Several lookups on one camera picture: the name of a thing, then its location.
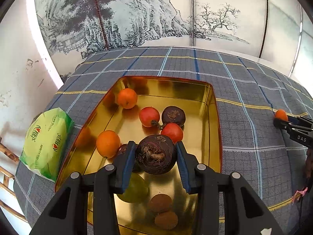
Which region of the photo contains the wooden chair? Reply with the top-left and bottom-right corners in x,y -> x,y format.
0,143 -> 27,223

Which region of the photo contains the ink landscape folding screen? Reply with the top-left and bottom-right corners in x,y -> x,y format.
34,0 -> 312,80

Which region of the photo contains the green tissue pack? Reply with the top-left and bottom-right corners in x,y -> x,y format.
20,108 -> 74,182

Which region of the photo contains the red gold toffee tin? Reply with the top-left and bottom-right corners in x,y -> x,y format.
55,76 -> 222,234

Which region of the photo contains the green round fruit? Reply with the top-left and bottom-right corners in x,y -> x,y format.
117,173 -> 148,203

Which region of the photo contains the dark water chestnut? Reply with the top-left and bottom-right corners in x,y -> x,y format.
117,144 -> 142,173
161,106 -> 186,127

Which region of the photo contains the orange tangerine top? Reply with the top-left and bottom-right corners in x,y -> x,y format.
96,130 -> 121,159

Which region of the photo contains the dark passion fruit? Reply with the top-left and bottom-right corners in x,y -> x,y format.
135,134 -> 177,175

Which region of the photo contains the orange tangerine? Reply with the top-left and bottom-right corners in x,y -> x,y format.
274,109 -> 289,121
117,88 -> 137,109
96,130 -> 121,159

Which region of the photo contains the grey plaid tablecloth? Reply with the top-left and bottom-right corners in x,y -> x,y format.
13,47 -> 313,235

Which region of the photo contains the small red tomato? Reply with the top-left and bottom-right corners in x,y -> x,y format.
161,123 -> 183,144

